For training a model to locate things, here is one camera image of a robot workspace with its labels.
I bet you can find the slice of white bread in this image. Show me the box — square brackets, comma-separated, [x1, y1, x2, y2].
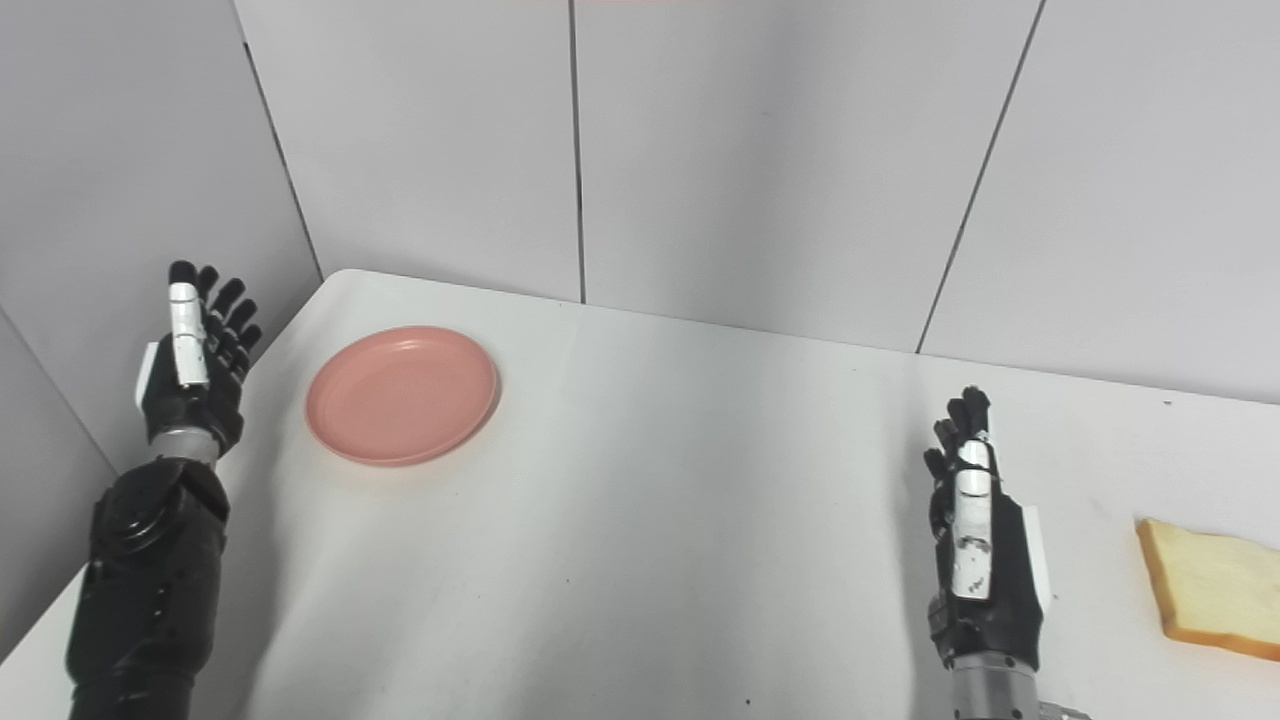
[1135, 517, 1280, 663]

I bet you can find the pink round plate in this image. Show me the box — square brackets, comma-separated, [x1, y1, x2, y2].
[305, 326, 500, 468]

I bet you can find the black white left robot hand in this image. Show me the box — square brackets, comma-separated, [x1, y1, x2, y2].
[135, 261, 264, 461]

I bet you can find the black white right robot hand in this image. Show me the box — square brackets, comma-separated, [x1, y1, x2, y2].
[923, 387, 1053, 671]

